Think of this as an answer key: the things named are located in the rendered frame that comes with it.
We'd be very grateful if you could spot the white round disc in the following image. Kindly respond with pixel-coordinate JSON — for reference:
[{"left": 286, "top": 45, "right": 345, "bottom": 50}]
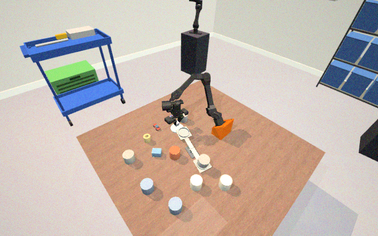
[{"left": 170, "top": 124, "right": 183, "bottom": 133}]

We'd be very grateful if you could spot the light blue block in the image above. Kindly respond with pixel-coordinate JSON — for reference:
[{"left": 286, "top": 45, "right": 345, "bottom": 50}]
[{"left": 151, "top": 148, "right": 162, "bottom": 157}]

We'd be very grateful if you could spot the orange cylinder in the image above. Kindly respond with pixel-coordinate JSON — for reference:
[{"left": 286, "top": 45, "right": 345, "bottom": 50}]
[{"left": 169, "top": 146, "right": 180, "bottom": 160}]

